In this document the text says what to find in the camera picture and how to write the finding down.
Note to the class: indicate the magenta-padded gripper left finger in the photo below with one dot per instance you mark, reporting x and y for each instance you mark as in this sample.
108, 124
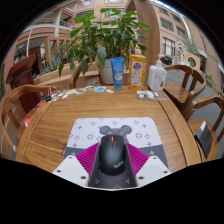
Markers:
71, 169

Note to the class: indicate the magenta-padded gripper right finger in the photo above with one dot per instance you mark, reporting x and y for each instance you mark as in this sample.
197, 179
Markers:
150, 169

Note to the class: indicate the black computer mouse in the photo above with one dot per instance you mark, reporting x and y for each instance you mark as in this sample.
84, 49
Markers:
112, 155

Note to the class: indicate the grey white printed mouse pad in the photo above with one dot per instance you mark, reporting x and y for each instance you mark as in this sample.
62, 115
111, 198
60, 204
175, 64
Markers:
86, 133

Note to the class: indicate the wooden armchair holding notebook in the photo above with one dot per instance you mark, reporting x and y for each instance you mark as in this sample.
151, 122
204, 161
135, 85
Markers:
196, 128

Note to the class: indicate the black notebook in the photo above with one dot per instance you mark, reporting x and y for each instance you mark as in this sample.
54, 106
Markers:
204, 138

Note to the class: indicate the small black round object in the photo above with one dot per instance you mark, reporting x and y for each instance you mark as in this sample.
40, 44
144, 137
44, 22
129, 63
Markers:
48, 98

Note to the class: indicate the clear plastic packet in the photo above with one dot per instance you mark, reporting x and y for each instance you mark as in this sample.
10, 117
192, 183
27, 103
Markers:
146, 95

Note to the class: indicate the empty wooden armchair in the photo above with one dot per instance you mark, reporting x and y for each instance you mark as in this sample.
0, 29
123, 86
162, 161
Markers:
176, 90

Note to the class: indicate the wooden armchair holding red bag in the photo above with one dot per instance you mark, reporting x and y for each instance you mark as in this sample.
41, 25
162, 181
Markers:
13, 100

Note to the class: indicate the wooden chair behind plant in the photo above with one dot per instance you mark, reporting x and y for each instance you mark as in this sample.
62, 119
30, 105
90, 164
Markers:
75, 78

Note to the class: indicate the white pump bottle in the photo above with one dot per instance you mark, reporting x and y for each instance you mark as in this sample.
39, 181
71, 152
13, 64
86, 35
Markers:
156, 78

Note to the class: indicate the yellow dish soap bottle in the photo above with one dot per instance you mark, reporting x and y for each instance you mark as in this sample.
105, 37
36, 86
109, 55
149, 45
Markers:
137, 71

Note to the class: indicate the blue squeeze tube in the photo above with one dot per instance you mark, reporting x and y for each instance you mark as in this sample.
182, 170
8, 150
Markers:
117, 73

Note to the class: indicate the dark red wooden lectern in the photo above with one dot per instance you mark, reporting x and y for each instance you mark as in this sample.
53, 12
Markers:
23, 71

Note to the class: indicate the dark parked car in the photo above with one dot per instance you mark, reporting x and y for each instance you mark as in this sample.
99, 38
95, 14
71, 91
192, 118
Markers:
166, 60

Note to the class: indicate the green potted plant white pot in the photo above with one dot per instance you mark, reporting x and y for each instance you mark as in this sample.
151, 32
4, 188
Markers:
100, 36

